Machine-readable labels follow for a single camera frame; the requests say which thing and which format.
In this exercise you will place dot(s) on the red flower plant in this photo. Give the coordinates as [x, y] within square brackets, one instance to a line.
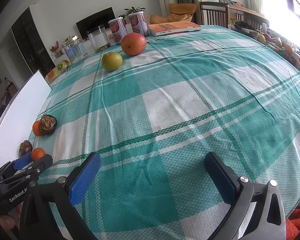
[55, 48]

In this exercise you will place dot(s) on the black television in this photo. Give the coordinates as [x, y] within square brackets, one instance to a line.
[95, 21]

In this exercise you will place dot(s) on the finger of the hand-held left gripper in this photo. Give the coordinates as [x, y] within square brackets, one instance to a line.
[22, 161]
[40, 166]

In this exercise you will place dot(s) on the glass jar with gold lid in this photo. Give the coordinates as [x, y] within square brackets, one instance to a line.
[74, 50]

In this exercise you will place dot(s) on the small green apple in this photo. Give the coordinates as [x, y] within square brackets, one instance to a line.
[112, 61]

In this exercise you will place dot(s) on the small orange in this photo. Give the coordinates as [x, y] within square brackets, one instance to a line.
[36, 129]
[38, 154]

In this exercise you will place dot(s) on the black display cabinet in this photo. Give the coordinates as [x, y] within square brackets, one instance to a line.
[31, 42]

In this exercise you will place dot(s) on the window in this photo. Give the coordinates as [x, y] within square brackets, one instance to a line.
[290, 10]

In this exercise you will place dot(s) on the large potted green plant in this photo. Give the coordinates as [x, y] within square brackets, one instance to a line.
[133, 10]

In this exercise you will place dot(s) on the dark mangosteen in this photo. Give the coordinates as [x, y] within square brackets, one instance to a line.
[25, 148]
[48, 125]

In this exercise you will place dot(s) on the orange book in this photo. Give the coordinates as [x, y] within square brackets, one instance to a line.
[173, 28]

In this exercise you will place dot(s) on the red-labelled can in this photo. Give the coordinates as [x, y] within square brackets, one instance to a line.
[137, 23]
[118, 30]

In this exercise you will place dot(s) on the teal checked tablecloth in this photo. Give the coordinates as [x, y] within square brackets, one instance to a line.
[190, 100]

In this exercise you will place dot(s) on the fruit-print pouch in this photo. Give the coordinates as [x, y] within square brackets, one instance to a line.
[57, 71]

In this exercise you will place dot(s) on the red-orange cloth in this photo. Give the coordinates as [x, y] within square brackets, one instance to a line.
[298, 226]

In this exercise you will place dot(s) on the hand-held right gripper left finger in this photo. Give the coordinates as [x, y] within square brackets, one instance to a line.
[86, 178]

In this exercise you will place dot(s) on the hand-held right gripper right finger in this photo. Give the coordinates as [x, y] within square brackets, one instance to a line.
[220, 178]

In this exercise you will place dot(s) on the person's left hand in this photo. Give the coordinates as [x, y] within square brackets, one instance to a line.
[6, 222]

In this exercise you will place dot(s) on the dark wooden chair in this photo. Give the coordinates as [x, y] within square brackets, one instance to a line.
[250, 16]
[213, 13]

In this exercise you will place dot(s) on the orange bean bag chair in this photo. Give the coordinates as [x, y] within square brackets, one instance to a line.
[180, 12]

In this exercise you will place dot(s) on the red apple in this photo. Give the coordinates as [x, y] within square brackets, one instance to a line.
[133, 43]

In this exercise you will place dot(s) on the clear canister with black lid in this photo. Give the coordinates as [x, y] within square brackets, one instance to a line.
[98, 39]

